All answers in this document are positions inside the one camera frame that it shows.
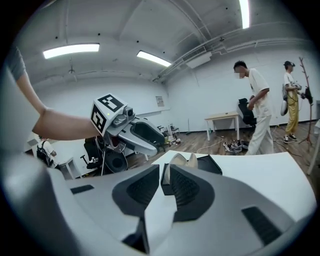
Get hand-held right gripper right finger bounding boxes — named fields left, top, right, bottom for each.
left=149, top=163, right=296, bottom=256

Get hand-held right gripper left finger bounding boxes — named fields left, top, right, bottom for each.
left=65, top=164, right=161, bottom=256

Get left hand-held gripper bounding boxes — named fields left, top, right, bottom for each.
left=89, top=93, right=166, bottom=157

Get person's left forearm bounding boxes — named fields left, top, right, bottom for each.
left=16, top=71, right=101, bottom=141

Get black folding chair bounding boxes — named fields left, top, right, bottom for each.
left=167, top=122, right=181, bottom=140

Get beige eyeglasses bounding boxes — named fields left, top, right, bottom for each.
left=169, top=152, right=199, bottom=168

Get black office chair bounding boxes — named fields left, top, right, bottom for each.
left=237, top=97, right=258, bottom=128
left=79, top=136, right=104, bottom=171

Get small white desk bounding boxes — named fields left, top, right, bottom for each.
left=56, top=156, right=82, bottom=180

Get wooden top white-legged table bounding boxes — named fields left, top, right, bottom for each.
left=204, top=111, right=241, bottom=141

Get black backpack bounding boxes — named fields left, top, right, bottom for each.
left=36, top=140, right=50, bottom=161

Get long ceiling light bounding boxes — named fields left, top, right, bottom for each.
left=42, top=42, right=101, bottom=60
left=238, top=0, right=251, bottom=30
left=136, top=50, right=172, bottom=68

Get white ceiling air conditioner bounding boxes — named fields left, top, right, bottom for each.
left=181, top=46, right=213, bottom=69

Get brown coat rack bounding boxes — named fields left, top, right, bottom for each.
left=298, top=57, right=315, bottom=152

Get person's grey shirt sleeve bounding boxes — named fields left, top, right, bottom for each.
left=4, top=46, right=26, bottom=81

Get white floor cable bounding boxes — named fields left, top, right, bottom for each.
left=196, top=135, right=225, bottom=154

